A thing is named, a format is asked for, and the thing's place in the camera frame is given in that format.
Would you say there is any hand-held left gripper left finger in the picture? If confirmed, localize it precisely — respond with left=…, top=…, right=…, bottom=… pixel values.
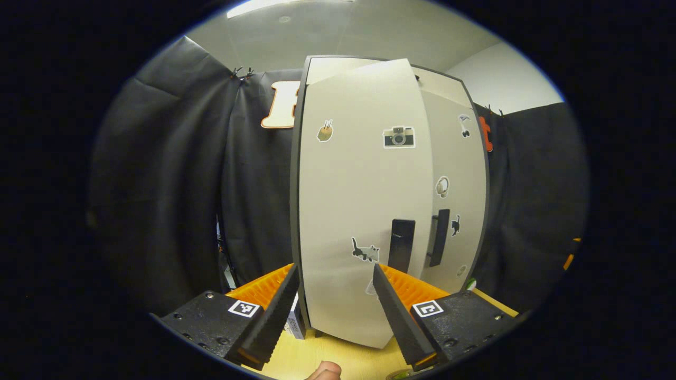
left=151, top=263, right=301, bottom=371

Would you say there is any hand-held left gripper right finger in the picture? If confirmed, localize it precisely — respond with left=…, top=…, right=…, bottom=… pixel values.
left=372, top=263, right=521, bottom=372

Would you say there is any white and grey cabinet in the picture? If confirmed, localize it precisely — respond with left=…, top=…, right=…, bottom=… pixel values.
left=289, top=54, right=492, bottom=338

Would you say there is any white cabinet door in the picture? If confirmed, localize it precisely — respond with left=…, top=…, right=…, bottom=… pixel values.
left=298, top=58, right=435, bottom=349
left=417, top=79, right=489, bottom=293

